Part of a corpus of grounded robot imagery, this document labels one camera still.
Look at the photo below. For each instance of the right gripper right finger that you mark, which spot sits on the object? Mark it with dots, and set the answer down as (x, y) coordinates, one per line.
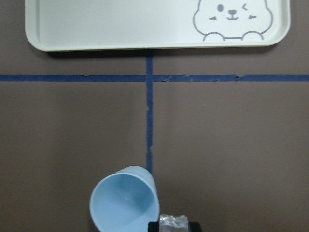
(194, 227)

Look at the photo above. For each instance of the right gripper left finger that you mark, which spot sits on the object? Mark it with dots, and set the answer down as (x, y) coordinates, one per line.
(153, 227)

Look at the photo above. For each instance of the light blue cup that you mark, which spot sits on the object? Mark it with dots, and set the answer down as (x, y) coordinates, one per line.
(125, 201)

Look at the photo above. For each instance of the cream bear tray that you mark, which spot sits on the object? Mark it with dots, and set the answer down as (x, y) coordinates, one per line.
(84, 25)

